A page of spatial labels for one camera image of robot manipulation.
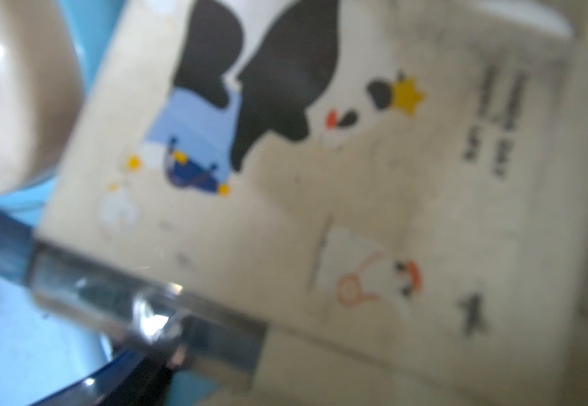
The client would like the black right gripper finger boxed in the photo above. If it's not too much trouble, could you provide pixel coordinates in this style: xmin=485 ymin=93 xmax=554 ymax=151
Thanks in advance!
xmin=35 ymin=350 xmax=174 ymax=405

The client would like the cream panda pencil sharpener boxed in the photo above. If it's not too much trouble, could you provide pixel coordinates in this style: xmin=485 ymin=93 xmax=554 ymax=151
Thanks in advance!
xmin=29 ymin=1 xmax=588 ymax=405

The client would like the blue round dial sharpener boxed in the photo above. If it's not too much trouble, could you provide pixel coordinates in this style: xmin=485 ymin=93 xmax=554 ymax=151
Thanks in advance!
xmin=0 ymin=1 xmax=124 ymax=226

